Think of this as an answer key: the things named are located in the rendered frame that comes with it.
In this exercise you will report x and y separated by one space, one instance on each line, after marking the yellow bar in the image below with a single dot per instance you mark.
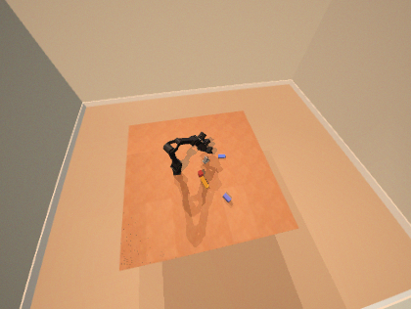
201 175

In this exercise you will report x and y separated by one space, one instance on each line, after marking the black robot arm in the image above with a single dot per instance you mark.
194 140

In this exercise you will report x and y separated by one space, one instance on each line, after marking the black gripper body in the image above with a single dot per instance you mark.
203 147

